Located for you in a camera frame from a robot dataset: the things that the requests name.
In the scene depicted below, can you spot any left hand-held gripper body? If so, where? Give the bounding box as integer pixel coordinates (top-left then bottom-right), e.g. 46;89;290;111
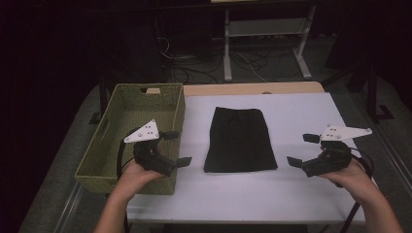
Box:
123;119;178;178

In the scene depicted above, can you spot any green woven basket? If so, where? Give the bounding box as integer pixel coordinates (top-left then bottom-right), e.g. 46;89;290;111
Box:
74;83;187;196

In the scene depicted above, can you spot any tangle of black floor cables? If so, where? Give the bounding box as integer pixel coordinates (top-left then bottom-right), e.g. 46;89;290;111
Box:
154;35;224;85

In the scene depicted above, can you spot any white metal stand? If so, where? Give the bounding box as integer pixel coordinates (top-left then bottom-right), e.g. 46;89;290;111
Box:
223;4;317;82

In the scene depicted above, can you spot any white floor cable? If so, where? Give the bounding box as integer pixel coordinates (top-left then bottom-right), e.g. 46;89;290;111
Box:
237;50;269;83

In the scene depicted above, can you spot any person's right hand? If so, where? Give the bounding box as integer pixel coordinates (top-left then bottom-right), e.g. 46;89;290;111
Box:
319;160;379;207

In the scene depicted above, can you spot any wooden table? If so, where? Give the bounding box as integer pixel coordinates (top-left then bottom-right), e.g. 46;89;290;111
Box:
145;81;326;97

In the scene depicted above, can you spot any white table sheet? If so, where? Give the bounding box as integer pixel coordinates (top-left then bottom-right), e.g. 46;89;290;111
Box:
125;92;367;225

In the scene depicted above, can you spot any person's left hand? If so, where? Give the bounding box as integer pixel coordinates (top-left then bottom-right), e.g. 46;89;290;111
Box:
111;147;164;203

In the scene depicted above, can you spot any metal floor rail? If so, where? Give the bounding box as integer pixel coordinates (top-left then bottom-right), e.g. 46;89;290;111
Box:
52;183;86;233

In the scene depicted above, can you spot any large black metal stand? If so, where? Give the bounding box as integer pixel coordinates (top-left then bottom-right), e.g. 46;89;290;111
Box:
324;61;396;124

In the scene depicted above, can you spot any thin black metal stand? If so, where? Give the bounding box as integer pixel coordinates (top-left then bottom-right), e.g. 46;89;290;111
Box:
88;77;110;125

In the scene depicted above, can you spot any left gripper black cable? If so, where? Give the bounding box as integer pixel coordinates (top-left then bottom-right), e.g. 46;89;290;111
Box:
116;127;141;181

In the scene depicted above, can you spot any black garment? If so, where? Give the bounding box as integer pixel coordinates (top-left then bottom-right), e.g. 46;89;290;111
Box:
203;106;279;174

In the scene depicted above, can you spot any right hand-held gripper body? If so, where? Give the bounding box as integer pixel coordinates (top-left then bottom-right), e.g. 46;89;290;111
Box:
300;124;373;179

